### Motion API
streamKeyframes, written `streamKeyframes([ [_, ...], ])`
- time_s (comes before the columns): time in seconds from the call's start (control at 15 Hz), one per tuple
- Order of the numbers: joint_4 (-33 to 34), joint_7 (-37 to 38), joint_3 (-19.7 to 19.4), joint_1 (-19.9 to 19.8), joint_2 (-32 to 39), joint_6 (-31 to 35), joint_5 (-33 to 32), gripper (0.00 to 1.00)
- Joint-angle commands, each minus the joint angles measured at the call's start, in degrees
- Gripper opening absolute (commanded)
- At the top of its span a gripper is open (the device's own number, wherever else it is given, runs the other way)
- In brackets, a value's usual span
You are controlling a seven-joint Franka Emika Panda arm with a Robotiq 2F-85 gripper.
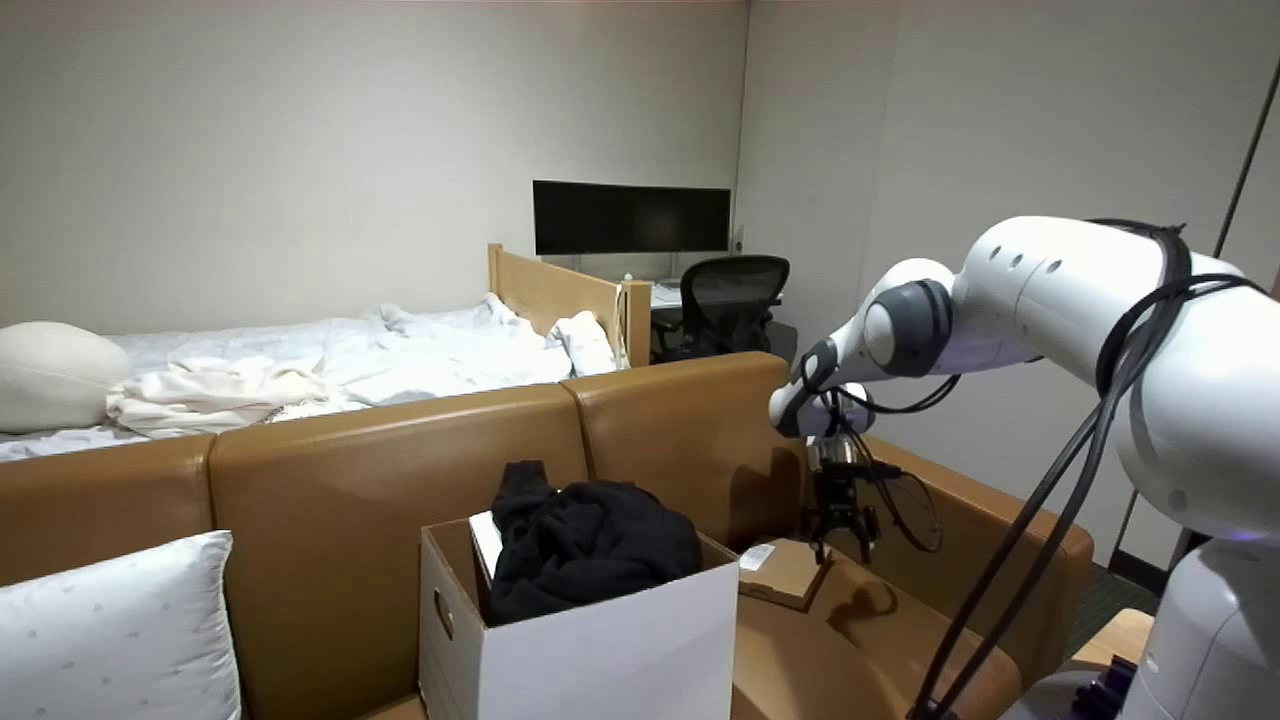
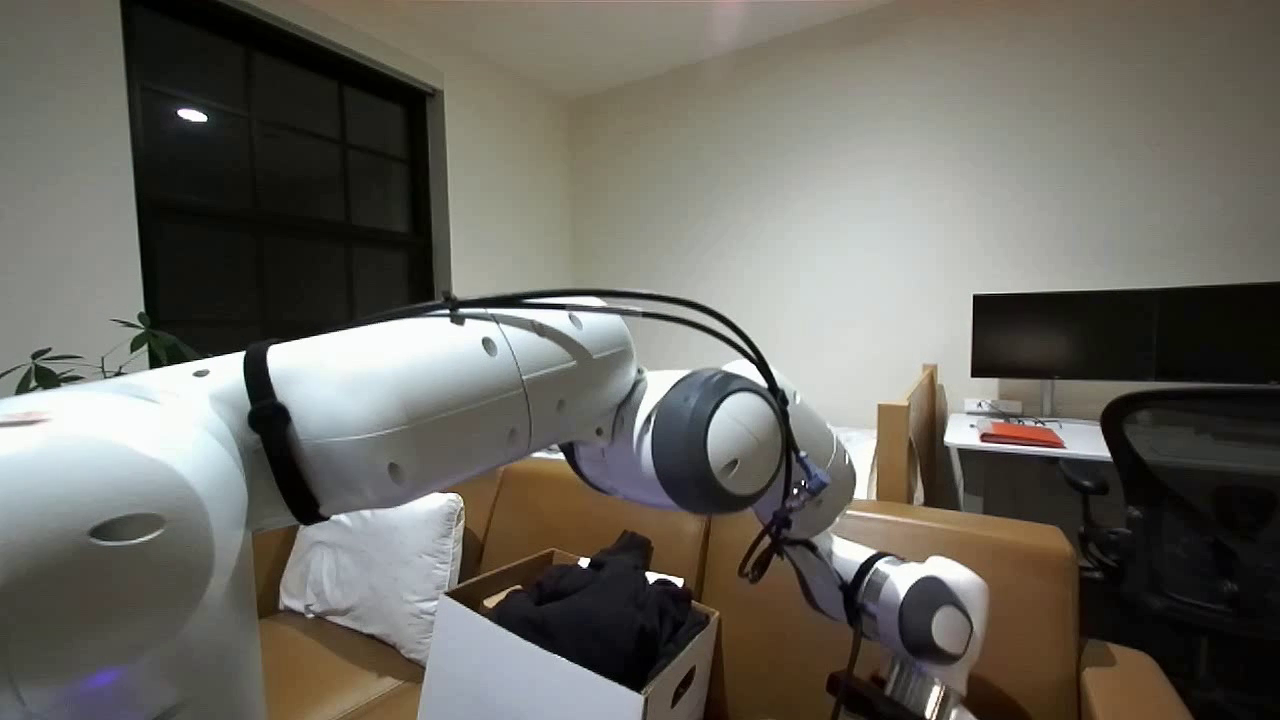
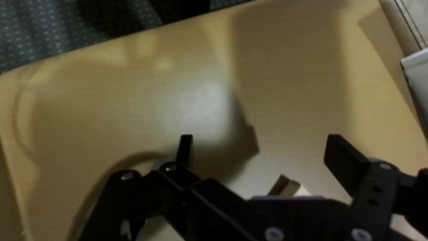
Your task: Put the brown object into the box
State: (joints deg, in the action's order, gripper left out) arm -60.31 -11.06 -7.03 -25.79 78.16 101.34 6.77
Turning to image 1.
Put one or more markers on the brown leather sofa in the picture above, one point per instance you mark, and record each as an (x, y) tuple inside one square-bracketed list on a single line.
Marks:
[(344, 535)]

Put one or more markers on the black office chair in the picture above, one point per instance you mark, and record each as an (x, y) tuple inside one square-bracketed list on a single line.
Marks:
[(728, 300)]

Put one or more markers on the thin black pole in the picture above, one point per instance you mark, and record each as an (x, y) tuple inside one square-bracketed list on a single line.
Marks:
[(1245, 160)]

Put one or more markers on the round white pillow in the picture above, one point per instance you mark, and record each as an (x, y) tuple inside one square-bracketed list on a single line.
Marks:
[(55, 372)]

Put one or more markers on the white dotted pillow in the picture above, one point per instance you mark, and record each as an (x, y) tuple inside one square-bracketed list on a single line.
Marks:
[(121, 640)]

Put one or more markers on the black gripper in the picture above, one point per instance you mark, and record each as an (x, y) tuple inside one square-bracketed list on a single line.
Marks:
[(842, 492)]

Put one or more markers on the white bed with bedding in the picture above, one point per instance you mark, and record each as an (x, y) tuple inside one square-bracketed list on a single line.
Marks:
[(401, 352)]

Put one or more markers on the black clothing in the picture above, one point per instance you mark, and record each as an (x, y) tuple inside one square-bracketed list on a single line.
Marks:
[(584, 540)]

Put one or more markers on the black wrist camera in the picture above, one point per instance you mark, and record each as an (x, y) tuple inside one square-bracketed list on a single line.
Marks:
[(882, 468)]

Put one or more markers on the black monitor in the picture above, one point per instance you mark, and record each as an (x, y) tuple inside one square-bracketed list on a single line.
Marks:
[(624, 216)]

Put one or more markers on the wooden bed footboard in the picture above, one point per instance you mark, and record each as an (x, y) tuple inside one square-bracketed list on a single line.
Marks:
[(553, 295)]

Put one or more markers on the white paper sheet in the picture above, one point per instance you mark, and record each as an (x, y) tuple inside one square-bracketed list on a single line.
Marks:
[(484, 540)]

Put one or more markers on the small brown cardboard box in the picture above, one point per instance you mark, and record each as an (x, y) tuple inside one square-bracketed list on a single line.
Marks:
[(781, 572)]

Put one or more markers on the white cardboard box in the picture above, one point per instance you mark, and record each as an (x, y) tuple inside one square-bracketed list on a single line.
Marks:
[(615, 661)]

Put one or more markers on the dark blue object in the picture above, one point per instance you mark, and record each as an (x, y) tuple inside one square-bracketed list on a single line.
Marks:
[(1107, 694)]

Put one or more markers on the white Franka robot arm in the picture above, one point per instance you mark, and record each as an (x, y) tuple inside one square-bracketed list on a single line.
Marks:
[(1200, 402)]

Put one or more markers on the light wooden board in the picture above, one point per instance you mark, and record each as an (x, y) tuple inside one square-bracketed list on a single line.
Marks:
[(1117, 639)]

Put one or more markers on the white desk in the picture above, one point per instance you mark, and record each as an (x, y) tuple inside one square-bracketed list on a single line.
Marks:
[(667, 295)]

